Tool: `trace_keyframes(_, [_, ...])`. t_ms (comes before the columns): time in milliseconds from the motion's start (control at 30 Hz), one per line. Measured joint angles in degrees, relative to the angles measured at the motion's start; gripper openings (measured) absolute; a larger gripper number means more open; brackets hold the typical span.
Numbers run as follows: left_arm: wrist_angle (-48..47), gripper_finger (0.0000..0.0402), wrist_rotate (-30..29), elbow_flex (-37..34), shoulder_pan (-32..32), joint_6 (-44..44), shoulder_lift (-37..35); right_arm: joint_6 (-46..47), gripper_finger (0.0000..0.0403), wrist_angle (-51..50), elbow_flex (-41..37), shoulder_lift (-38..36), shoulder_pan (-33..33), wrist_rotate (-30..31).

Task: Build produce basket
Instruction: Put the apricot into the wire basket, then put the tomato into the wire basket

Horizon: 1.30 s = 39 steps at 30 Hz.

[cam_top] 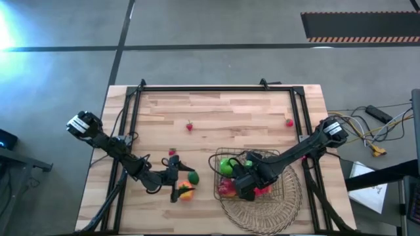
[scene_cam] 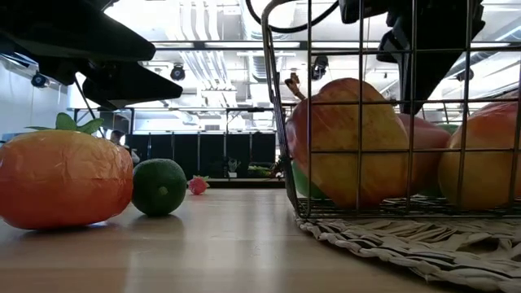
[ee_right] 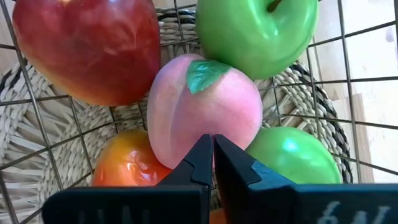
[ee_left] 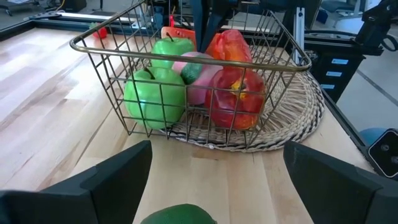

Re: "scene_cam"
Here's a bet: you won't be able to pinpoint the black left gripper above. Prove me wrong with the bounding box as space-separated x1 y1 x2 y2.
0 0 184 111

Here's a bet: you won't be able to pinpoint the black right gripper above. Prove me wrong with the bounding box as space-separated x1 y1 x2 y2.
376 0 486 116

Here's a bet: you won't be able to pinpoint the red yellow apple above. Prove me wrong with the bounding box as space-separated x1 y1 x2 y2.
284 72 412 211

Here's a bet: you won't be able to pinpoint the yellow orange round fruit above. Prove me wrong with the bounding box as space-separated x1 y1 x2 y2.
436 90 521 212

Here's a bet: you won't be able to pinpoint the orange with green leaves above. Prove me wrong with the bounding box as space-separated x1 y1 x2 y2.
0 112 135 231

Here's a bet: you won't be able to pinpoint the gold wire basket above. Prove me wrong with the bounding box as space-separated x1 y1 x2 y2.
260 0 521 221

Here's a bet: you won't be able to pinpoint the dark green lime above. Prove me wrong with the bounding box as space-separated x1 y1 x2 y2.
131 157 189 217

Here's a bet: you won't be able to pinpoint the red strawberry green leaves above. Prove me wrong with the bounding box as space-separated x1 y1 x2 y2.
186 173 212 197

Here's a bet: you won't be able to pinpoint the black round spotlight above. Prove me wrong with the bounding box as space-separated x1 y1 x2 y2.
169 63 187 82
30 71 50 90
310 54 331 81

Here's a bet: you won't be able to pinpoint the person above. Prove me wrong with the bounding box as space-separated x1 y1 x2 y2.
108 129 142 166

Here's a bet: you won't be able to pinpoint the black partition panels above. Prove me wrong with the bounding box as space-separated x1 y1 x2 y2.
125 130 278 181

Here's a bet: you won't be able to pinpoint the round woven placemat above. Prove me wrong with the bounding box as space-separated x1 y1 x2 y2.
295 209 521 293

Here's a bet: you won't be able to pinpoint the small potted plant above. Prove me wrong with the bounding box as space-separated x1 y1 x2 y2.
225 157 242 180

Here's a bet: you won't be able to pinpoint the green plant tray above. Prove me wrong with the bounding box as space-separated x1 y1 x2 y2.
247 164 274 179

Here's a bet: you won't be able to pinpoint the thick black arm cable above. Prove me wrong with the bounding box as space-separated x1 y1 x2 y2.
245 0 339 35

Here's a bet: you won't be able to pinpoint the black table edge rail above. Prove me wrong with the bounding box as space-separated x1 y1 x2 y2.
185 177 287 190

